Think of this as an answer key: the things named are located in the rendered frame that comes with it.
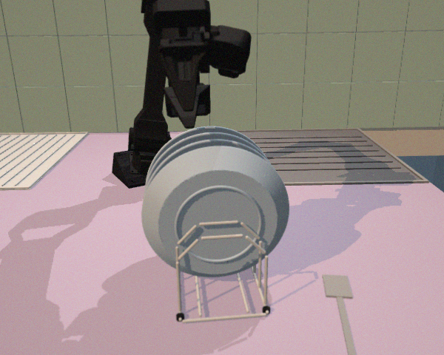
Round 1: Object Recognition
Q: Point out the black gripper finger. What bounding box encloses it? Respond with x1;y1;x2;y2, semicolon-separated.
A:
164;85;210;129
158;42;210;112

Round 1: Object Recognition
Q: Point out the beige wire dish rack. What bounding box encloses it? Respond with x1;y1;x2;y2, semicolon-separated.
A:
175;220;270;323

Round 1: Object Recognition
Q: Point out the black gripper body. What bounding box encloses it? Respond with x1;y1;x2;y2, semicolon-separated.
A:
152;0;211;116

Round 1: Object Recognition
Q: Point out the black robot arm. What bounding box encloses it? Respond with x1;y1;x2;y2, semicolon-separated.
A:
128;0;252;175

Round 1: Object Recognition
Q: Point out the beige ribbed draining mat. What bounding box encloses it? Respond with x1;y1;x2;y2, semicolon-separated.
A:
0;132;89;190

